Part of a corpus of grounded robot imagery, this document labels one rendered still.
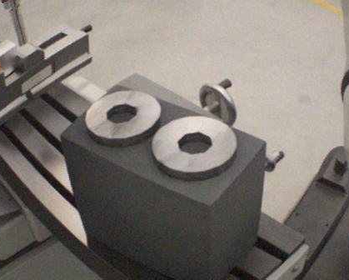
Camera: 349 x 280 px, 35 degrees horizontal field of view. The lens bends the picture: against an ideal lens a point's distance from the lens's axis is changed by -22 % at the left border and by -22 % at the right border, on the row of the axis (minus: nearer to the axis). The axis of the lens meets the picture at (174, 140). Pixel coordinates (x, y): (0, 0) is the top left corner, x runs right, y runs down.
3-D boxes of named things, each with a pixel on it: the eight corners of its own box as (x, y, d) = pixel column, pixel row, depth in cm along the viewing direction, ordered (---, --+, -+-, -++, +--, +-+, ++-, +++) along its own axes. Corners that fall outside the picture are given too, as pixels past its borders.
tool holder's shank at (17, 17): (22, -3, 99) (32, 37, 106) (13, 0, 100) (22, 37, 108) (13, 7, 97) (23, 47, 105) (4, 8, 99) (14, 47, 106)
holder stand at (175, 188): (131, 190, 97) (116, 74, 85) (257, 242, 87) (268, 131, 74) (84, 233, 90) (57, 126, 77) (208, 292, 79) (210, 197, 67)
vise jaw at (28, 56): (22, 45, 124) (22, 32, 121) (45, 59, 116) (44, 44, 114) (4, 57, 121) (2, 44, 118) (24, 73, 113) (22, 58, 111)
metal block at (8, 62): (8, 59, 118) (7, 38, 115) (18, 67, 115) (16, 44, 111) (-8, 71, 116) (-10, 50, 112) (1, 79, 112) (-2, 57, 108)
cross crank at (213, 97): (213, 107, 171) (211, 68, 164) (247, 127, 164) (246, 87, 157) (166, 137, 163) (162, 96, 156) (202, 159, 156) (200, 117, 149)
